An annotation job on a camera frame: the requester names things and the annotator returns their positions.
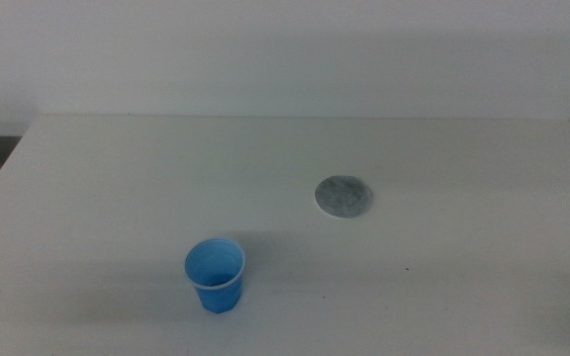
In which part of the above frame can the round grey cup mat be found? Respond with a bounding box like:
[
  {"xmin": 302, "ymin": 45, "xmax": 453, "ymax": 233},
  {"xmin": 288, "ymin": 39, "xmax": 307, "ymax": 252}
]
[{"xmin": 314, "ymin": 174, "xmax": 374, "ymax": 221}]

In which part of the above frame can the blue plastic cup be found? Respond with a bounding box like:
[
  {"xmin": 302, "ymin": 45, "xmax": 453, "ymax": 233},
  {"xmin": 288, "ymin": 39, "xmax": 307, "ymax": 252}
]
[{"xmin": 183, "ymin": 237, "xmax": 247, "ymax": 315}]

